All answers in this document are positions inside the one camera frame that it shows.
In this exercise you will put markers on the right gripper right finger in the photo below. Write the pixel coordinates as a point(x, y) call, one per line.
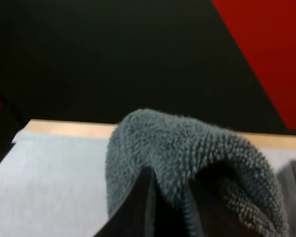
point(207, 222)

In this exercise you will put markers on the grey-green towel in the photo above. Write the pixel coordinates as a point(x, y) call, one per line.
point(175, 138)

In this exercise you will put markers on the pile of grey-green towels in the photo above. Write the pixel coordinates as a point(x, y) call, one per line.
point(294, 190)

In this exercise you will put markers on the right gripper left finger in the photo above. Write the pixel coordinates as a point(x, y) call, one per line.
point(138, 212)

